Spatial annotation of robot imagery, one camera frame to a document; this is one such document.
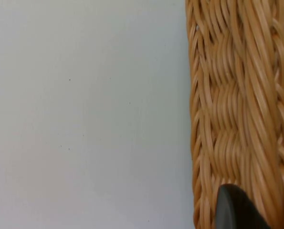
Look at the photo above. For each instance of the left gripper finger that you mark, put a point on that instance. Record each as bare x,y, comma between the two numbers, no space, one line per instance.
234,210

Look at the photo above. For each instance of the pale brown wicker basket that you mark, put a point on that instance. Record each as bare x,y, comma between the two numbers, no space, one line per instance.
242,107

